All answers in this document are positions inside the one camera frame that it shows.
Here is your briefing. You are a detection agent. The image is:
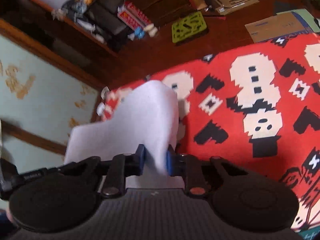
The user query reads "white sweatshirt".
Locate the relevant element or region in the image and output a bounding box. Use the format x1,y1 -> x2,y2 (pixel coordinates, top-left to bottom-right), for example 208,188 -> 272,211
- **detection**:
64,81 -> 184,189

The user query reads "white pet bowl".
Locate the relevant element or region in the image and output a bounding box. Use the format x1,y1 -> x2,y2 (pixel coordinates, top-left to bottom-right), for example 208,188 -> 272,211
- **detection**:
100,86 -> 110,100
96,102 -> 105,116

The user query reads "red Christmas pattern tablecloth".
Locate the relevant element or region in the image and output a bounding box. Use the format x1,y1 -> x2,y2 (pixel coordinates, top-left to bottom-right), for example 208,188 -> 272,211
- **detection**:
100,32 -> 320,233

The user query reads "blue ceramic figurine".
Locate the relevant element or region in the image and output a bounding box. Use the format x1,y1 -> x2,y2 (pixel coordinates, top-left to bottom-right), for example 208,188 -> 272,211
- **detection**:
127,27 -> 145,41

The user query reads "cream ceramic pot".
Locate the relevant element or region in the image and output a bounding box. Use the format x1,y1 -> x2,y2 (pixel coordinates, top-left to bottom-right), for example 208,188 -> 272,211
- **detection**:
143,23 -> 158,37

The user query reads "red couplet box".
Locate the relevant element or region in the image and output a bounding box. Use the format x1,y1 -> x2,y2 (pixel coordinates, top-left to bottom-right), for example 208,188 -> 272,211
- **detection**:
117,1 -> 151,31

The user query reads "Mianshu flattened cardboard box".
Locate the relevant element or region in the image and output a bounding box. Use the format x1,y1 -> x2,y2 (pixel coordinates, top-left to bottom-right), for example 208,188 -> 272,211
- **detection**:
245,9 -> 319,43

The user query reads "dark wooden cabinet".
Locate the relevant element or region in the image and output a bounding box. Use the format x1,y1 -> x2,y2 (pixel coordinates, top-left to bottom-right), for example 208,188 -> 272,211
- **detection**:
127,0 -> 196,27

